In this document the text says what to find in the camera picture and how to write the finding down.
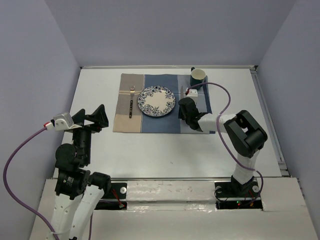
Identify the blue patchwork cloth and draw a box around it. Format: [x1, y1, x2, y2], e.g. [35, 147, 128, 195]
[113, 73, 200, 134]

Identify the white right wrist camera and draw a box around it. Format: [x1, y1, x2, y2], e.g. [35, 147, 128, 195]
[184, 88, 198, 104]

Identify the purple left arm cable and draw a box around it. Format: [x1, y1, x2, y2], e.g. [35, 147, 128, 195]
[2, 127, 121, 240]

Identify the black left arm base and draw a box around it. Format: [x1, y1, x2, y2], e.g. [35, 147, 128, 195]
[95, 181, 128, 211]

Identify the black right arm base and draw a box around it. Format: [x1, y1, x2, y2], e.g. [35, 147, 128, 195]
[214, 177, 263, 210]

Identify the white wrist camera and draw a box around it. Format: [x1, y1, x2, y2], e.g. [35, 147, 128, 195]
[43, 112, 82, 132]
[184, 88, 198, 104]

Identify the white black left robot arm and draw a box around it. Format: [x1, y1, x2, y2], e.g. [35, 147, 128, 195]
[45, 104, 111, 240]

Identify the green mug white inside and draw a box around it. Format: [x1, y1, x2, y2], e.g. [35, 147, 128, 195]
[189, 67, 206, 90]

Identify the blue floral plate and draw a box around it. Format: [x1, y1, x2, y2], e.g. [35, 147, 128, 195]
[137, 85, 176, 117]

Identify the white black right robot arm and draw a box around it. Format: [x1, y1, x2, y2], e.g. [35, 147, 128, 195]
[178, 97, 268, 196]

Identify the black-handled fork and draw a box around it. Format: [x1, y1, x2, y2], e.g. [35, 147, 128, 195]
[129, 86, 135, 119]

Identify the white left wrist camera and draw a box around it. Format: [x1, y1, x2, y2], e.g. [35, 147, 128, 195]
[43, 112, 82, 132]

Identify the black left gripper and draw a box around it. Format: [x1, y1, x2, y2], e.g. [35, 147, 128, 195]
[71, 102, 109, 163]

